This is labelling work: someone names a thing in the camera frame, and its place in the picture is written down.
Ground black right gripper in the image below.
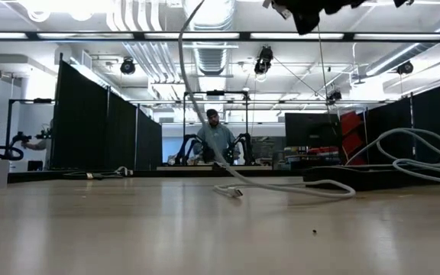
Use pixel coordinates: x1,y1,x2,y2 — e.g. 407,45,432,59
271,0,366,35

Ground black power strip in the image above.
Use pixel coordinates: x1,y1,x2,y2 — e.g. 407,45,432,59
302,163,440,192

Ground black monitor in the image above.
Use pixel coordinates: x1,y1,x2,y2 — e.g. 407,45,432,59
284,112,341,149

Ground red cabinet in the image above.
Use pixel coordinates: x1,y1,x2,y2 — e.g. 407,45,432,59
340,111,367,166

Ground person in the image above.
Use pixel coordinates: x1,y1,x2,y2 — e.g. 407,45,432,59
192,108,243,166
21,118,53,161

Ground black partition panel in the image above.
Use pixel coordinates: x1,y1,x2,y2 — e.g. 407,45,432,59
50,59,163,172
364,78,440,166

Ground silver ventilation duct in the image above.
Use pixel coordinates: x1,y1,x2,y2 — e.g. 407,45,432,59
181,0,237,76

